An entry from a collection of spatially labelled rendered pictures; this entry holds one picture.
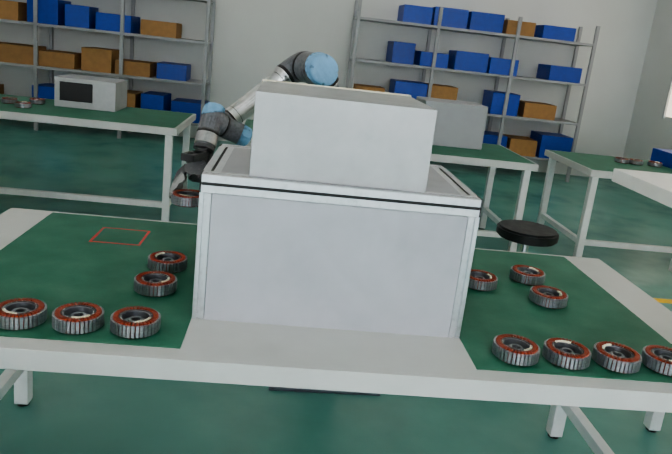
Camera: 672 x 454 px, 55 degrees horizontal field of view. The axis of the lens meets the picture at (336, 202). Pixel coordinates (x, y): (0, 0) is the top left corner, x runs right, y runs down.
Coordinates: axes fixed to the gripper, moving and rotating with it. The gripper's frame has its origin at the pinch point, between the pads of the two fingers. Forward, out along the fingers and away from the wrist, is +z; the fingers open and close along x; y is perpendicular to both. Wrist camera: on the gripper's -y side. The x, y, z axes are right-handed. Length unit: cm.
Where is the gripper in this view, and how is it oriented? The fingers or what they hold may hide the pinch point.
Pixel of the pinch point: (188, 199)
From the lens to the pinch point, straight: 214.3
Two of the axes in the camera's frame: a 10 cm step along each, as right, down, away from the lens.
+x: -9.8, -1.4, 1.6
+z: -1.8, 9.4, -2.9
